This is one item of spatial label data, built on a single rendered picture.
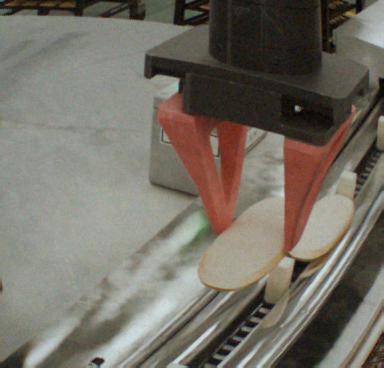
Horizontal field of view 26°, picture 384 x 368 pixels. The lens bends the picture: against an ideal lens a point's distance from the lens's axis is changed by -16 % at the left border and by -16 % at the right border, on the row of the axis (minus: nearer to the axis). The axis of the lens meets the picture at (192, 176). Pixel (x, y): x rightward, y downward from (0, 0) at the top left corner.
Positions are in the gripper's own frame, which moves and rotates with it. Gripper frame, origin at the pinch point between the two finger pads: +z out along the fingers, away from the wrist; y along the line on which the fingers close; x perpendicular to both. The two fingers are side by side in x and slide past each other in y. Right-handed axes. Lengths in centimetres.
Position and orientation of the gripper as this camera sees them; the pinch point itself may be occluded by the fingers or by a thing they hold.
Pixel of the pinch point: (259, 224)
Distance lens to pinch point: 47.6
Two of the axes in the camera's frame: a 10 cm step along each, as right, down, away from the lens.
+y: -8.9, -2.3, 3.9
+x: -4.5, 3.9, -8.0
